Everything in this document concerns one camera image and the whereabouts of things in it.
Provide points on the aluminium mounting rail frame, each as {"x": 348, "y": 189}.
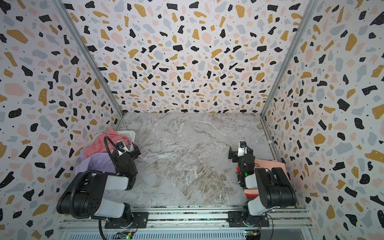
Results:
{"x": 285, "y": 224}

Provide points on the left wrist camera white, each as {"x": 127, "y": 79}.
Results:
{"x": 120, "y": 147}

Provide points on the right corner aluminium post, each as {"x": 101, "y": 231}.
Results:
{"x": 291, "y": 51}

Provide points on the left green circuit board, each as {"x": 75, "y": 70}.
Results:
{"x": 126, "y": 235}

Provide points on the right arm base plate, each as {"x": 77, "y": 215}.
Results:
{"x": 238, "y": 219}

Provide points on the folded salmon pink t-shirt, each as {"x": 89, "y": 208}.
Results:
{"x": 251, "y": 180}

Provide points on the pink red t-shirt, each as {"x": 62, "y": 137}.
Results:
{"x": 98, "y": 145}

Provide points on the right green circuit board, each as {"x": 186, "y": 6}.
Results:
{"x": 253, "y": 235}

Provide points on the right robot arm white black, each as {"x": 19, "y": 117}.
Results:
{"x": 266, "y": 186}

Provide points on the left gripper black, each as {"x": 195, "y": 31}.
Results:
{"x": 132, "y": 152}

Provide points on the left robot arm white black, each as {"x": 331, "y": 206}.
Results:
{"x": 84, "y": 197}

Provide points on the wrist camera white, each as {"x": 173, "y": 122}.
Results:
{"x": 242, "y": 149}
{"x": 120, "y": 147}

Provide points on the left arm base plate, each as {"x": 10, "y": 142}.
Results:
{"x": 135, "y": 220}

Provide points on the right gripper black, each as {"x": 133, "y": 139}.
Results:
{"x": 237, "y": 153}

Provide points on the white perforated vent strip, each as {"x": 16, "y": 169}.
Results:
{"x": 185, "y": 235}

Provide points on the corner aluminium post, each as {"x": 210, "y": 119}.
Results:
{"x": 291, "y": 51}
{"x": 65, "y": 16}

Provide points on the green circuit board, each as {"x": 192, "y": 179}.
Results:
{"x": 126, "y": 235}
{"x": 253, "y": 235}

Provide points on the left corner aluminium post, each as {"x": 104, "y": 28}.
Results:
{"x": 65, "y": 16}

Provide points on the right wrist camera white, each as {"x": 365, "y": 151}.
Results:
{"x": 242, "y": 149}

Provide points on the lilac purple t-shirt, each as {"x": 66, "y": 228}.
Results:
{"x": 98, "y": 162}

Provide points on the white plastic laundry basket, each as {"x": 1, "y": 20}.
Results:
{"x": 129, "y": 134}

